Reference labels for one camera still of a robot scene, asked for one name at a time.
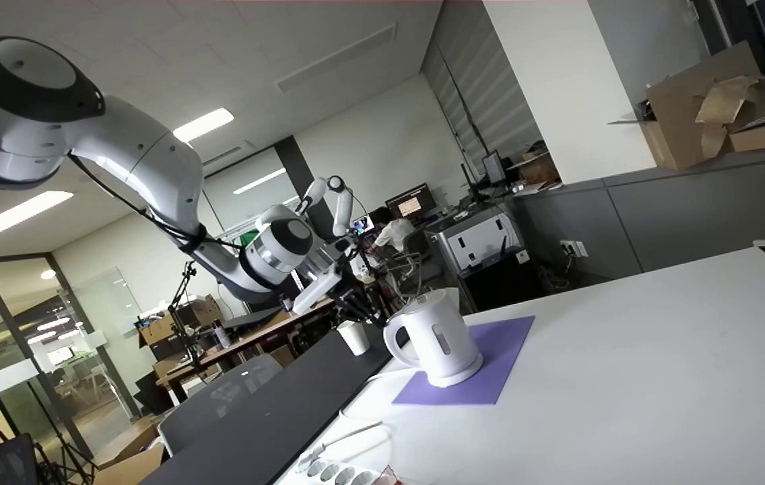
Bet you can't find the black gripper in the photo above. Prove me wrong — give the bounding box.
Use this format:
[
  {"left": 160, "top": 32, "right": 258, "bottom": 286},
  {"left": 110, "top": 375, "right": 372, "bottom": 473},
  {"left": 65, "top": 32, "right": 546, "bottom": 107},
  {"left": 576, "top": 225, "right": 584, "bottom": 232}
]
[{"left": 331, "top": 252, "right": 391, "bottom": 327}]

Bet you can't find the white mug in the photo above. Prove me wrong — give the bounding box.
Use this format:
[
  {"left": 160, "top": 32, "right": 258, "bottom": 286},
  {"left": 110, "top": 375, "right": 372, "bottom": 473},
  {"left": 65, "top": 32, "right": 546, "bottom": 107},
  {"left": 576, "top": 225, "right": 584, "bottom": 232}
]
[{"left": 381, "top": 286, "right": 488, "bottom": 391}]

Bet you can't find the white paper cup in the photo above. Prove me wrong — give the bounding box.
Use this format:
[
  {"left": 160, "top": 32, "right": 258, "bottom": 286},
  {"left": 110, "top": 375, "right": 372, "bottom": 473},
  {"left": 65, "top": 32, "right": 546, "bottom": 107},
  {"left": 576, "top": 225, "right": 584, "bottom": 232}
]
[{"left": 333, "top": 317, "right": 374, "bottom": 358}]

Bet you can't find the person in white shirt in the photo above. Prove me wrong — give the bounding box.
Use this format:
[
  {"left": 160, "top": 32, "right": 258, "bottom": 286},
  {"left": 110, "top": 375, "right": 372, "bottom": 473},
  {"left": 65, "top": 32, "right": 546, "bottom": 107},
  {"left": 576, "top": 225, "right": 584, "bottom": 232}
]
[{"left": 370, "top": 205, "right": 417, "bottom": 255}]

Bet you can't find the wooden table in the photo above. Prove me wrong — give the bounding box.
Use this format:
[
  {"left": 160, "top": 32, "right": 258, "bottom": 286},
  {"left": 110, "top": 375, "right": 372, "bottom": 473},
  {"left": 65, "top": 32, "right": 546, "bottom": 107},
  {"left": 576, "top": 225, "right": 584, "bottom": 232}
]
[{"left": 153, "top": 296, "right": 341, "bottom": 410}]

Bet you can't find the white metal cabinet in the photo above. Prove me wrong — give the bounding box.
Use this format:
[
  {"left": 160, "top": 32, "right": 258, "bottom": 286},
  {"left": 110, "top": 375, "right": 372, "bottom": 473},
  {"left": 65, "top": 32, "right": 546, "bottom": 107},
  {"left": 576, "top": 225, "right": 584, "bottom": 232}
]
[{"left": 433, "top": 201, "right": 530, "bottom": 276}]

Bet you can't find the purple rectangular mat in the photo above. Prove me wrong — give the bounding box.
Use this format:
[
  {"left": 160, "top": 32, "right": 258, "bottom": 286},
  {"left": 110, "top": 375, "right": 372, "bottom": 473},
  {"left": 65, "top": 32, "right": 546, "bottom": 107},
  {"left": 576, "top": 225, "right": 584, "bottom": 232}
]
[{"left": 389, "top": 313, "right": 538, "bottom": 410}]

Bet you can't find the white power strip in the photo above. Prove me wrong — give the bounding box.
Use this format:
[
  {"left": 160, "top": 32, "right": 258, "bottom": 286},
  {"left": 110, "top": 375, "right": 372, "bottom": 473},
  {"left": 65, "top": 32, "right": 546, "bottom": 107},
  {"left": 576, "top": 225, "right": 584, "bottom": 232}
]
[{"left": 294, "top": 435, "right": 405, "bottom": 485}]

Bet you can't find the brown cardboard box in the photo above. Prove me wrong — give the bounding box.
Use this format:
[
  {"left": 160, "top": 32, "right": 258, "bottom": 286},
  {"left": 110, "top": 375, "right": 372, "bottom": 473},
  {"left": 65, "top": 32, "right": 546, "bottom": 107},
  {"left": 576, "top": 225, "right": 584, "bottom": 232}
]
[{"left": 608, "top": 41, "right": 765, "bottom": 175}]

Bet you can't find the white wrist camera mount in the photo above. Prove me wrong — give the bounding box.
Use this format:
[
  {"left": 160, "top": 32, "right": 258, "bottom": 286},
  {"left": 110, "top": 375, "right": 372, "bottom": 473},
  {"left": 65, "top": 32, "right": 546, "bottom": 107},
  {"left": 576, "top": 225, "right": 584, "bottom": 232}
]
[{"left": 289, "top": 267, "right": 348, "bottom": 317}]

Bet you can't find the black camera tripod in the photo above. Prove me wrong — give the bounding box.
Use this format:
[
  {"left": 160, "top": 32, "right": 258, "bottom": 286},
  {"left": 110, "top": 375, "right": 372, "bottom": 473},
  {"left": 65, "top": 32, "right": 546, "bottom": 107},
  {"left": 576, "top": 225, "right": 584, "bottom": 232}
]
[{"left": 164, "top": 255, "right": 203, "bottom": 317}]

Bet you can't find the white wall outlet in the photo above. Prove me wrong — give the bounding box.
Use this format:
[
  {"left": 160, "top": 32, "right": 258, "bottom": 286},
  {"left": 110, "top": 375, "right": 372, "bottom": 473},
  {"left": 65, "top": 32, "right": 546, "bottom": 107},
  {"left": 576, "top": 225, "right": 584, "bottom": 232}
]
[{"left": 557, "top": 236, "right": 591, "bottom": 261}]

